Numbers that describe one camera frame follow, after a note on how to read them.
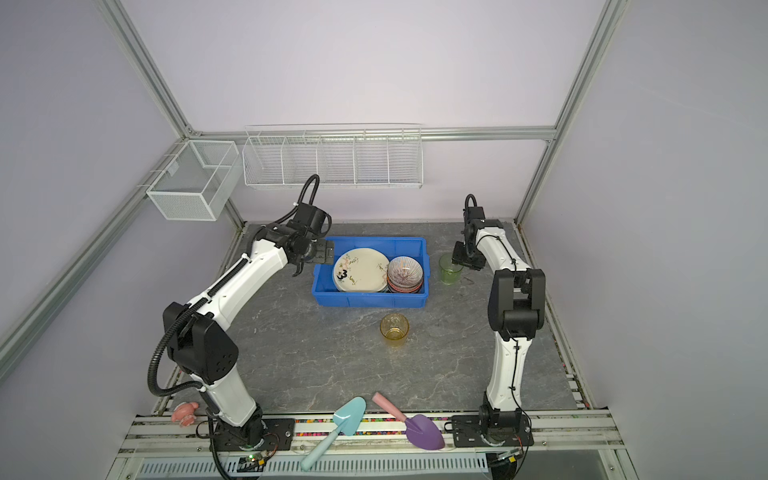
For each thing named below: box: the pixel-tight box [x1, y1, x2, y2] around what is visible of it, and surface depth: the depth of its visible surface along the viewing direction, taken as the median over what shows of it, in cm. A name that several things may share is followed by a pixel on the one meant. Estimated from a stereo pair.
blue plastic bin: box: [312, 236, 430, 309], surface depth 98 cm
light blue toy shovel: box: [300, 396, 367, 472], surface depth 78 cm
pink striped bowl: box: [386, 256, 424, 294], surface depth 96 cm
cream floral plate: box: [332, 248, 390, 293], surface depth 103 cm
